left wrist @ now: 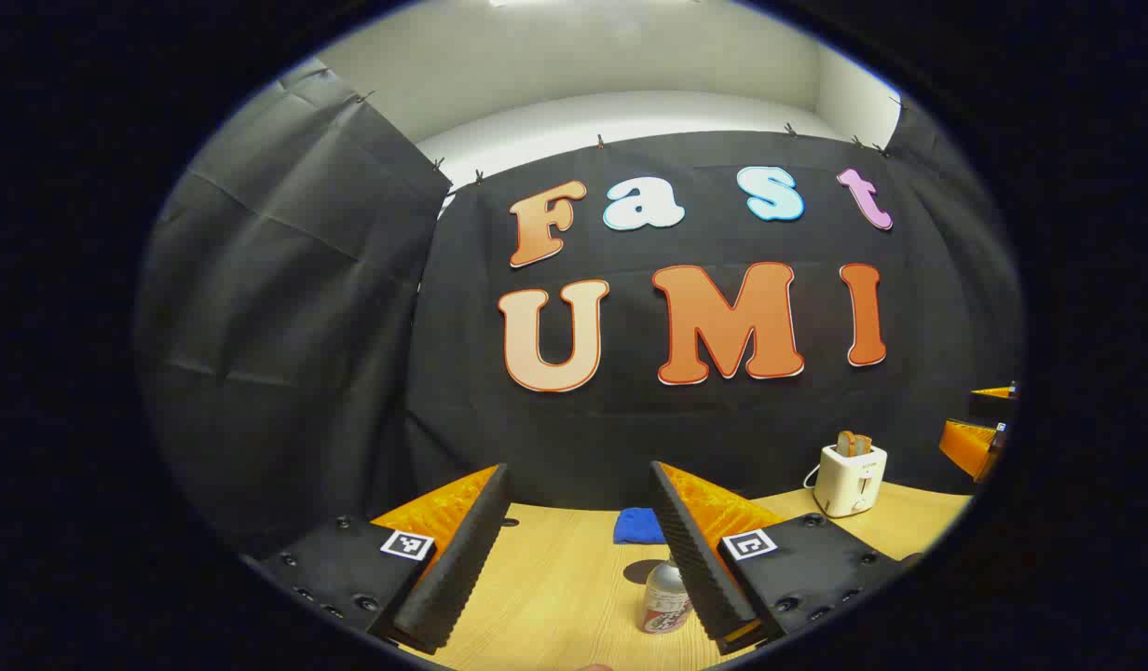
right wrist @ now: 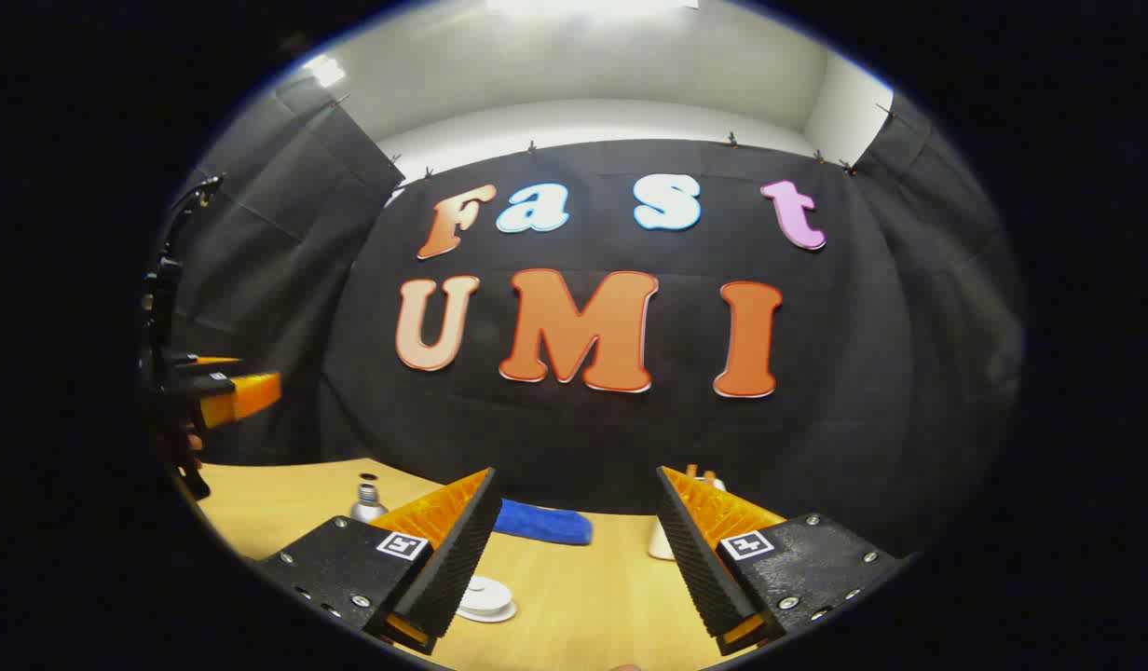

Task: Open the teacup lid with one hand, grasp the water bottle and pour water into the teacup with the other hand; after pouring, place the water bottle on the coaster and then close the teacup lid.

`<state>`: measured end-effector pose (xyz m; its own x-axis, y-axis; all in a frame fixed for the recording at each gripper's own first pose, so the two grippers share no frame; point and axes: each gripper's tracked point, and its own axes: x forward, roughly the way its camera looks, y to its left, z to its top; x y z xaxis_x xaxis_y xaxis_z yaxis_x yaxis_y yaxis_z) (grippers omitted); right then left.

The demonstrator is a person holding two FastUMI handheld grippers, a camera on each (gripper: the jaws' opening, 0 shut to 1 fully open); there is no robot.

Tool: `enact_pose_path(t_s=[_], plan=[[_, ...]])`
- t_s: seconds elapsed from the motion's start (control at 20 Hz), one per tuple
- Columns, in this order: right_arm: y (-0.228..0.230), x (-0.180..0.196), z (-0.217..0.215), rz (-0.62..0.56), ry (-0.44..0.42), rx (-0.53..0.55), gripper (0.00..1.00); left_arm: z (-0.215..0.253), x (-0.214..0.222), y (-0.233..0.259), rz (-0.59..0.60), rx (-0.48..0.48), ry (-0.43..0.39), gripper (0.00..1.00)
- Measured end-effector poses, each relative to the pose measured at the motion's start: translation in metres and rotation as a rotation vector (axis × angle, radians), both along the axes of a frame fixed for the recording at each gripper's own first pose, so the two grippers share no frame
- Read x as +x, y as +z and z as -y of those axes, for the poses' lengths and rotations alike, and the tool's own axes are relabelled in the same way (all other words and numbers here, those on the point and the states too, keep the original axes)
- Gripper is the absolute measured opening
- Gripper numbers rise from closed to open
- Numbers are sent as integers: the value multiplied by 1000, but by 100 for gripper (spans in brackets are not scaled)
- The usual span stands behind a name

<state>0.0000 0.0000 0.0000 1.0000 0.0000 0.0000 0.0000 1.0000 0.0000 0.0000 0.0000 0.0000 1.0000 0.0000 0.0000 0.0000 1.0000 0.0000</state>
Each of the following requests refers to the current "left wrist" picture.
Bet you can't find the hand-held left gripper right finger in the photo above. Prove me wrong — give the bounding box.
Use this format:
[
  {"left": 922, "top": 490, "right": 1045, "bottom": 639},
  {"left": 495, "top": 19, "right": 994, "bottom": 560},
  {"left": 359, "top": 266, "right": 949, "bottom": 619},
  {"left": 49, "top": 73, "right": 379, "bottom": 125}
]
[{"left": 649, "top": 460, "right": 924, "bottom": 655}]

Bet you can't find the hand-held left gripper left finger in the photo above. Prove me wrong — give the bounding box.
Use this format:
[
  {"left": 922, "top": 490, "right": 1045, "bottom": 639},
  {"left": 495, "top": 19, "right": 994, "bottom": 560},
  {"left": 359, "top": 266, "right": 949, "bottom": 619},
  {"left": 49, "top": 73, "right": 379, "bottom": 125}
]
[{"left": 248, "top": 463, "right": 514, "bottom": 655}]

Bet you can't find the silver water bottle red label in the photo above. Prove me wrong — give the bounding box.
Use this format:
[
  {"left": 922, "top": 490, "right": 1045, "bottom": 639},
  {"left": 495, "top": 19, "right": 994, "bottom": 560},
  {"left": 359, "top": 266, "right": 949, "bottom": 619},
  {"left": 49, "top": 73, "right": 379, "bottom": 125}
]
[{"left": 639, "top": 555, "right": 694, "bottom": 635}]

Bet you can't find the blue towel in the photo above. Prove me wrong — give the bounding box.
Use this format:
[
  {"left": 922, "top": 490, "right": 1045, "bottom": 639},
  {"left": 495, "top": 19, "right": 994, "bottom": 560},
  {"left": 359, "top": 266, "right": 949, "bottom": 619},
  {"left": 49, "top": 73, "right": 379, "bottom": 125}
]
[{"left": 613, "top": 507, "right": 668, "bottom": 545}]

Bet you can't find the white toaster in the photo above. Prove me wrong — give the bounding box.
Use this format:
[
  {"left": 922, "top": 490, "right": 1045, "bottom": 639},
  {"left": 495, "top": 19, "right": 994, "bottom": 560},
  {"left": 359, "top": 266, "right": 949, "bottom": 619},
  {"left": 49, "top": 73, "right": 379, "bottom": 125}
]
[{"left": 812, "top": 444, "right": 889, "bottom": 518}]

